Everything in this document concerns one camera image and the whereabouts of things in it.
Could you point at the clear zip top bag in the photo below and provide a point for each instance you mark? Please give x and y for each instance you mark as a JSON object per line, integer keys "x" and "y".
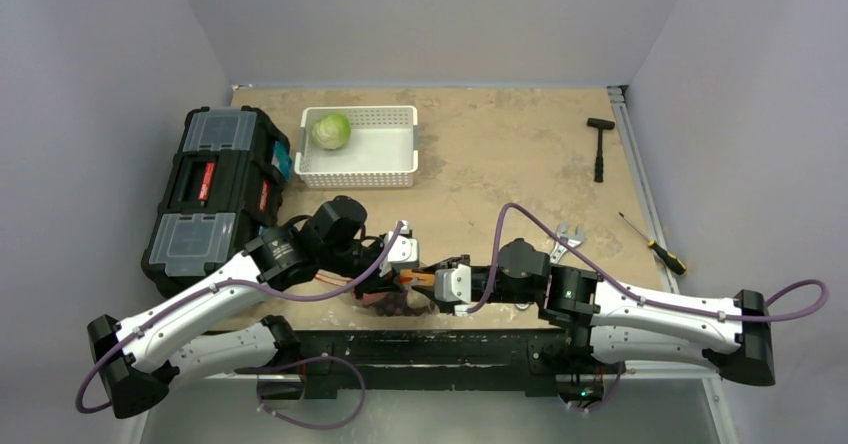
{"x": 360, "y": 303}

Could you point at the black hammer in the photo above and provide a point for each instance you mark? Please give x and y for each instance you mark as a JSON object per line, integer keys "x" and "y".
{"x": 601, "y": 126}

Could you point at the red adjustable wrench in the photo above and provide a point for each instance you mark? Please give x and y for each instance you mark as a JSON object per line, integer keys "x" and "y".
{"x": 574, "y": 239}

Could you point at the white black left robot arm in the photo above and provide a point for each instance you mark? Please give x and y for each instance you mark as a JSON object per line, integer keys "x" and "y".
{"x": 139, "y": 359}

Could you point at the green cabbage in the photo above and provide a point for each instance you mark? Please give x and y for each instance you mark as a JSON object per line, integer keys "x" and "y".
{"x": 332, "y": 132}

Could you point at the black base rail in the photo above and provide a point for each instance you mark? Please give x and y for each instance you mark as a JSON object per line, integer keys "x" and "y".
{"x": 536, "y": 362}

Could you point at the purple grape bunch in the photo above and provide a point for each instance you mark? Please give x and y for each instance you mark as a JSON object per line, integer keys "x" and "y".
{"x": 397, "y": 304}

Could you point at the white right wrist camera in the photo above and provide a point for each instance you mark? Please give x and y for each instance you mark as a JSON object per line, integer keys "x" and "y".
{"x": 452, "y": 290}

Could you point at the white plastic basket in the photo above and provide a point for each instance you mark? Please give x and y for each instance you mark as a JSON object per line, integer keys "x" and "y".
{"x": 382, "y": 151}

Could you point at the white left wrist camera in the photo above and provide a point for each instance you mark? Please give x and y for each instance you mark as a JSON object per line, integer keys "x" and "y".
{"x": 402, "y": 250}

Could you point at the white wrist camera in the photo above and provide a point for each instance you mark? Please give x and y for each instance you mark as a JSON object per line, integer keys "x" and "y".
{"x": 402, "y": 250}
{"x": 452, "y": 290}

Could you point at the black toolbox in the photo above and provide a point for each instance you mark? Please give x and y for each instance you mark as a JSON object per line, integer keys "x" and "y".
{"x": 225, "y": 188}

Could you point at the yellow black screwdriver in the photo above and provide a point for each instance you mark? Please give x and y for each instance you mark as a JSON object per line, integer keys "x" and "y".
{"x": 670, "y": 260}

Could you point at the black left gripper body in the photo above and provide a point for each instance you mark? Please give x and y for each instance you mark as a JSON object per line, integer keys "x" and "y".
{"x": 346, "y": 259}

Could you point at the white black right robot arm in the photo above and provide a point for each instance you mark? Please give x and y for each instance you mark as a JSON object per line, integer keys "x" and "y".
{"x": 612, "y": 324}

